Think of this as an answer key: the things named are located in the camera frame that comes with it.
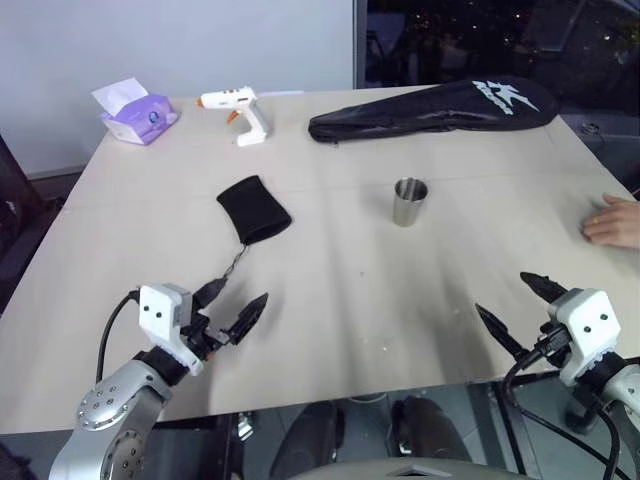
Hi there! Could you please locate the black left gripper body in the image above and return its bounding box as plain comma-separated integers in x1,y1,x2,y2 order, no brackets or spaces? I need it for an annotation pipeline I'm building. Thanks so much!
180,308,240,363

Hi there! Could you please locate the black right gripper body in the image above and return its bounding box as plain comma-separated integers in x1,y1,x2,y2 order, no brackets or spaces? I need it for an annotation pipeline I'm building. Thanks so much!
519,322,574,362

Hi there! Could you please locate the grey robot torso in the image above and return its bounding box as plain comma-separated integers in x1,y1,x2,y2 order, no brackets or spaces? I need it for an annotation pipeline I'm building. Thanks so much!
278,454,507,480

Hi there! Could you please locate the dark rounded shape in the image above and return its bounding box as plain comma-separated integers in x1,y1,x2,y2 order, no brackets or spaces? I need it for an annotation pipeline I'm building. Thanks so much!
268,399,342,480

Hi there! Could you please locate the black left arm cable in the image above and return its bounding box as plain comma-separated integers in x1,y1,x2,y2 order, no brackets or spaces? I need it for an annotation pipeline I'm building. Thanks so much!
96,289,142,384

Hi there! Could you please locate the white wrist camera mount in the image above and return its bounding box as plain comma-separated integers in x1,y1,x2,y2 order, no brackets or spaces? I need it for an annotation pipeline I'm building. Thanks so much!
138,282,206,378
545,287,623,388

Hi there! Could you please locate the person's bare hand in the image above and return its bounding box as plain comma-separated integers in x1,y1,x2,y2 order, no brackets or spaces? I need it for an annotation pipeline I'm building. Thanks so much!
579,193,640,250

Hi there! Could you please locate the black racket cover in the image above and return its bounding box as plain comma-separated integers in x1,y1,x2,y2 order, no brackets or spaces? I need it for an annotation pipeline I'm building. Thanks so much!
307,78,561,147

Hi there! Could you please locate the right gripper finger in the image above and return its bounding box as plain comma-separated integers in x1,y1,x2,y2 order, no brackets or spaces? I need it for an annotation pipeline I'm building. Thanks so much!
474,302,527,359
519,271,563,304

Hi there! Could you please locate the purple tissue pack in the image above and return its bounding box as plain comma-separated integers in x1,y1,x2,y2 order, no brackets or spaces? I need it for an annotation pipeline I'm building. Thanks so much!
90,77,182,148

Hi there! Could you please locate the black fabric pouch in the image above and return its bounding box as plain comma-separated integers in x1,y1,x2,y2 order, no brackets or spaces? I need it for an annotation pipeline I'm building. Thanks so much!
211,174,293,287

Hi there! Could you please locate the stainless steel cup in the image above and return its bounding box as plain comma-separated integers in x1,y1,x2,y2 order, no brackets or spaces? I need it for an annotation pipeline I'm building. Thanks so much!
391,176,431,228

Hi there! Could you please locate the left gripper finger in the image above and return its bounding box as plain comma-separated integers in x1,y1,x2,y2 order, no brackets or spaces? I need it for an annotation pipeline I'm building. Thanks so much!
226,292,271,346
191,277,231,314

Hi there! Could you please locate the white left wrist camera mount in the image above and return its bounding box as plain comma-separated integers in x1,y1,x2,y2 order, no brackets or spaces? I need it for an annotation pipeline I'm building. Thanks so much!
138,282,206,378

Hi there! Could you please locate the white hot glue gun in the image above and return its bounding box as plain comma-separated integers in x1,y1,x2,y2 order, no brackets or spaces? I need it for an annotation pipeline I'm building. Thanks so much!
194,85,274,149

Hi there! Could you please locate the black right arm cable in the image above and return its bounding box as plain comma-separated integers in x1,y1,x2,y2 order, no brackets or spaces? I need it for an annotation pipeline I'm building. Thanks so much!
501,333,627,480

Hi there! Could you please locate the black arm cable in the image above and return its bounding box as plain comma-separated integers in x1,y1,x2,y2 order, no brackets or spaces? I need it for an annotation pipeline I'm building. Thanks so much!
501,333,627,480
96,289,142,384

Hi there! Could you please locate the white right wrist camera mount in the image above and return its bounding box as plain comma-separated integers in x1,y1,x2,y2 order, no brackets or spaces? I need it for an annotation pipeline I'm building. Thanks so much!
545,287,623,388

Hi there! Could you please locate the dark glass window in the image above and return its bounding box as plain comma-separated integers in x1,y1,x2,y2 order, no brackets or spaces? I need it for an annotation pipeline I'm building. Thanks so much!
364,0,640,96

